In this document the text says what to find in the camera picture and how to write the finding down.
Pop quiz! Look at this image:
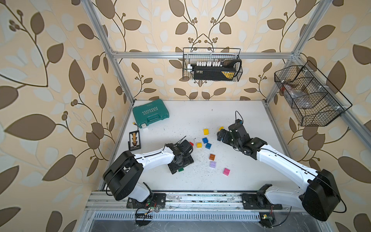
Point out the green plastic tool case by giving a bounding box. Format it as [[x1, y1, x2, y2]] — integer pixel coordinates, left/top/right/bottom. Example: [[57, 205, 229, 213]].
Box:
[[132, 99, 170, 129]]

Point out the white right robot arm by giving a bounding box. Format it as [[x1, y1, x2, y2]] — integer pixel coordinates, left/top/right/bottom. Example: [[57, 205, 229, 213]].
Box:
[[217, 119, 343, 221]]

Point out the black battery charger in basket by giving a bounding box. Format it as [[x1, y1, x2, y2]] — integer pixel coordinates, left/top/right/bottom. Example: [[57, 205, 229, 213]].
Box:
[[183, 59, 243, 81]]

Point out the pink lego brick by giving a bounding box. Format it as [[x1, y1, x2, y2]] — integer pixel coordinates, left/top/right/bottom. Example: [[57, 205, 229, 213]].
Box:
[[223, 168, 230, 176]]

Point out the black wire basket right wall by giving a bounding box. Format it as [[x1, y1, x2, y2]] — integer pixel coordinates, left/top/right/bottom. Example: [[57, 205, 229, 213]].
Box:
[[274, 61, 353, 127]]

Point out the black wire basket back wall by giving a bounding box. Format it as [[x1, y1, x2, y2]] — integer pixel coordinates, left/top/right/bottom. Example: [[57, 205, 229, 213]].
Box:
[[182, 47, 243, 82]]

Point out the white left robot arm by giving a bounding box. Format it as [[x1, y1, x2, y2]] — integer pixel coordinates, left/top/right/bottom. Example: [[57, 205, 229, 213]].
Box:
[[103, 140, 194, 209]]

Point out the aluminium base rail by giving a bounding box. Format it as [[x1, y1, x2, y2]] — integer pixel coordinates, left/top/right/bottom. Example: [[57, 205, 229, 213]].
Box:
[[85, 191, 308, 222]]

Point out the black wire basket wall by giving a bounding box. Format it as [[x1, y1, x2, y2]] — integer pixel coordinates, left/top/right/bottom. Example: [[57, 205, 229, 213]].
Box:
[[182, 47, 243, 82], [274, 61, 353, 127]]

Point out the black parallel charging board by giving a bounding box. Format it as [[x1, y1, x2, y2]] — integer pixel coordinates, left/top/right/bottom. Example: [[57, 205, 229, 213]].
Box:
[[128, 130, 141, 151]]

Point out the plastic bag in basket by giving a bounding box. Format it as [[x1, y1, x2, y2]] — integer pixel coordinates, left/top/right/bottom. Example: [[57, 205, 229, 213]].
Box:
[[283, 84, 308, 102]]

